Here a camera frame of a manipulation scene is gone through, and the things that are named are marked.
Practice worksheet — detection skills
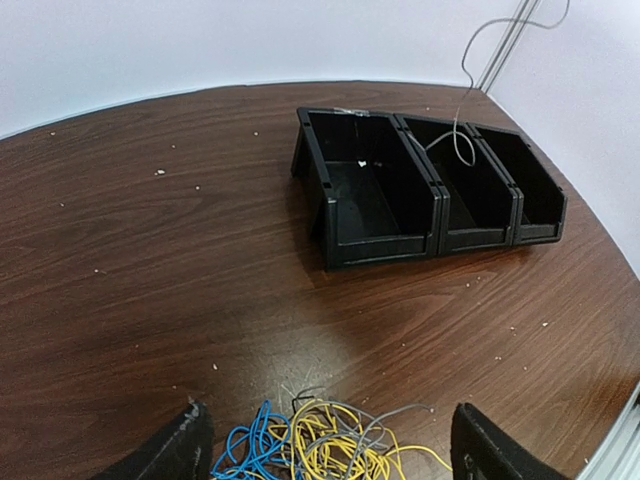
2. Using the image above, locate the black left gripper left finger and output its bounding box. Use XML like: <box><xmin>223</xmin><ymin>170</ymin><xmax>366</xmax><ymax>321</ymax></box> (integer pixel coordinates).
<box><xmin>99</xmin><ymin>401</ymin><xmax>214</xmax><ymax>479</ymax></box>

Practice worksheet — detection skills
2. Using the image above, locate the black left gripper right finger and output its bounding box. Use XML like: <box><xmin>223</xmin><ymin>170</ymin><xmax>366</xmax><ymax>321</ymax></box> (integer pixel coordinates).
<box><xmin>450</xmin><ymin>403</ymin><xmax>566</xmax><ymax>480</ymax></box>

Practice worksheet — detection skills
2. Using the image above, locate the blue cable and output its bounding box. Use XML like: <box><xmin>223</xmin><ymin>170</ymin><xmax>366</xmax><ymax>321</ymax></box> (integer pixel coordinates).
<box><xmin>209</xmin><ymin>398</ymin><xmax>301</xmax><ymax>480</ymax></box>

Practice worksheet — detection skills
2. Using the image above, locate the yellow cable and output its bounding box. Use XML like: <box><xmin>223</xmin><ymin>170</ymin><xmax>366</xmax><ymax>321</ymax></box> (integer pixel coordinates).
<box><xmin>267</xmin><ymin>399</ymin><xmax>454</xmax><ymax>480</ymax></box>

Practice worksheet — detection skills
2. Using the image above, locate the grey cable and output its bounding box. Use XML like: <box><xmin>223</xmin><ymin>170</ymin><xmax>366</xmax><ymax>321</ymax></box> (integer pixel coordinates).
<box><xmin>424</xmin><ymin>0</ymin><xmax>571</xmax><ymax>169</ymax></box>

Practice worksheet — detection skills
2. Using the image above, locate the black three-compartment bin tray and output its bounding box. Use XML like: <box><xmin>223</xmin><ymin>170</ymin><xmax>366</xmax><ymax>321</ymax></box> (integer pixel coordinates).
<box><xmin>291</xmin><ymin>107</ymin><xmax>567</xmax><ymax>270</ymax></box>

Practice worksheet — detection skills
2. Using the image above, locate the aluminium frame post right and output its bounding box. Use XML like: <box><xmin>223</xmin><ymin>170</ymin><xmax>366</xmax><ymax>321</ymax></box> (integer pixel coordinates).
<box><xmin>476</xmin><ymin>0</ymin><xmax>541</xmax><ymax>94</ymax></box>

